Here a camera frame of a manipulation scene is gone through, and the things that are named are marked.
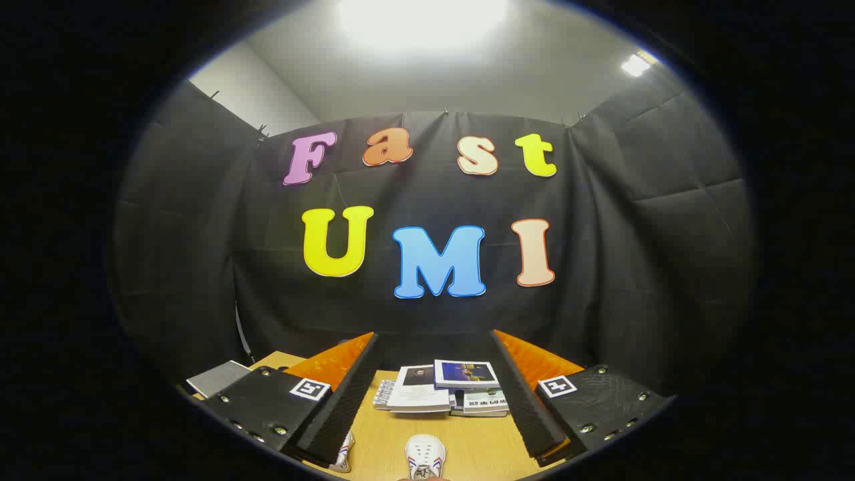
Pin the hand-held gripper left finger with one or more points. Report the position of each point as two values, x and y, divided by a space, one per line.
347 407

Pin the grey fabric storage box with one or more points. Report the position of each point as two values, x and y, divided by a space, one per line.
217 377

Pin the white canvas shoe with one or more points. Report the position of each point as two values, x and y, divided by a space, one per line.
425 457
344 454

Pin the ceiling light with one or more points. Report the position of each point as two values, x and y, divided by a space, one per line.
636 63
421 20

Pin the white book with portrait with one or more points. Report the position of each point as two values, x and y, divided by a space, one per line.
421 395

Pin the blue cover book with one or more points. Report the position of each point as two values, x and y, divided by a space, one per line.
465 374

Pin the white and green book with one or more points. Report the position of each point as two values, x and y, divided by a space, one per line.
486 401

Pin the patterned notebook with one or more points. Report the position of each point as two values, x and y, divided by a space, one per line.
382 394

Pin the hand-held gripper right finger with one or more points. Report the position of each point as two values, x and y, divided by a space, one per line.
528 401

